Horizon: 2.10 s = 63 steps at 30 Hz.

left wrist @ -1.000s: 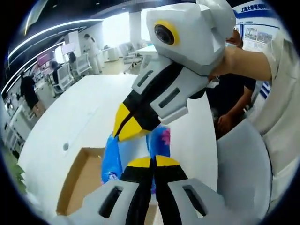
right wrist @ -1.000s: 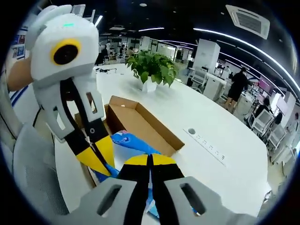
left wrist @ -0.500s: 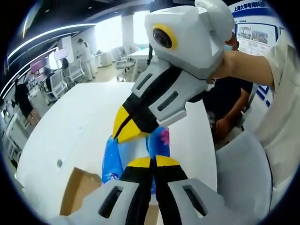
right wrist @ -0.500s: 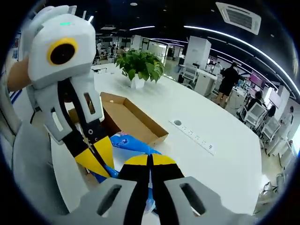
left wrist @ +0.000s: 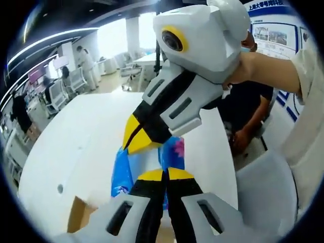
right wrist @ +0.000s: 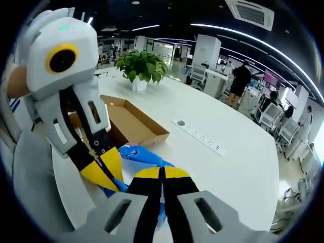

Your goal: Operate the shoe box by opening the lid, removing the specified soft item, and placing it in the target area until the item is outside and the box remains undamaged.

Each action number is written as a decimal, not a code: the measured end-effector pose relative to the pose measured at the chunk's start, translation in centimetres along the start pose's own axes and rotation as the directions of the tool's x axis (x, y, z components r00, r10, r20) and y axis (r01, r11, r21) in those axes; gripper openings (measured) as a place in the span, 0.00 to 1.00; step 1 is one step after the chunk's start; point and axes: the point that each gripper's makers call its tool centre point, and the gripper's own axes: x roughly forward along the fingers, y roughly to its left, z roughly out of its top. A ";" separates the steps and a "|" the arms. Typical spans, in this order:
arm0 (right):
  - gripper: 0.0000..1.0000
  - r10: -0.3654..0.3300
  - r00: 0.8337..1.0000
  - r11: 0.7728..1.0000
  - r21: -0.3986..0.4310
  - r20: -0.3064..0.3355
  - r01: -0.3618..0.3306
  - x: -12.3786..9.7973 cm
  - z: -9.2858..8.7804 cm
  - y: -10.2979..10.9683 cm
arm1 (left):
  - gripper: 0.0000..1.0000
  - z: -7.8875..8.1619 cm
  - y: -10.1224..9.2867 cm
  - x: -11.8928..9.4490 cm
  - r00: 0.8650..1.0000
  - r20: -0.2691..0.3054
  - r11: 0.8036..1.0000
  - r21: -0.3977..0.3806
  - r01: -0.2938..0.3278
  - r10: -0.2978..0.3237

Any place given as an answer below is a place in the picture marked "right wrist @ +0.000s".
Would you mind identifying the ceiling air conditioner vent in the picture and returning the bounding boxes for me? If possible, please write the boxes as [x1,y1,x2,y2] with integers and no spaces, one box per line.
[225,0,275,31]

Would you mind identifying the white office cabinet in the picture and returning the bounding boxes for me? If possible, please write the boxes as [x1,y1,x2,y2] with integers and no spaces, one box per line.
[204,69,230,99]

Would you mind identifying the brown cardboard shoe box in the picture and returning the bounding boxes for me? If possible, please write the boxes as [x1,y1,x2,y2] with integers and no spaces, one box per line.
[67,95,170,149]

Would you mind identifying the person's left hand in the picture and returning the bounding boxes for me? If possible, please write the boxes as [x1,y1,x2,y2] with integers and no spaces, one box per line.
[7,67,31,99]

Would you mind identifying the white table socket strip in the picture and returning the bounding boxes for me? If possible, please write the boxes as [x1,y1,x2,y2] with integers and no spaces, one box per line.
[171,119,226,156]

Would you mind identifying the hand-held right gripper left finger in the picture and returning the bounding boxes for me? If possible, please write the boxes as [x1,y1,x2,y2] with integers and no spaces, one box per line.
[54,166,165,243]

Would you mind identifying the white office chair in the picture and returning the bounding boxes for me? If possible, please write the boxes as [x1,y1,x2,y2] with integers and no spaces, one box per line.
[188,64,207,91]
[255,102,283,132]
[277,117,301,152]

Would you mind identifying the large blue wet wipes pack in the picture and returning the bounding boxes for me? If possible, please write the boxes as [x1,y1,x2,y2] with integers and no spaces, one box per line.
[97,142,176,228]

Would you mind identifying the green potted plant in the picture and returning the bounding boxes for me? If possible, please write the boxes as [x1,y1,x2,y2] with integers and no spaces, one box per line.
[115,50,169,92]

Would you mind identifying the purple wall screen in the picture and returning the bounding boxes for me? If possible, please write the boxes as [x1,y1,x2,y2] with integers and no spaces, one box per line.
[263,70,281,89]

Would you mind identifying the long ceiling light strip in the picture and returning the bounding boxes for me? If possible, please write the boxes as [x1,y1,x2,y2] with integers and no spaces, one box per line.
[190,23,317,99]
[131,24,160,31]

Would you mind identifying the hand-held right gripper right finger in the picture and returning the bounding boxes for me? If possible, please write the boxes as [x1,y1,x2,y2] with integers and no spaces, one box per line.
[164,166,279,243]

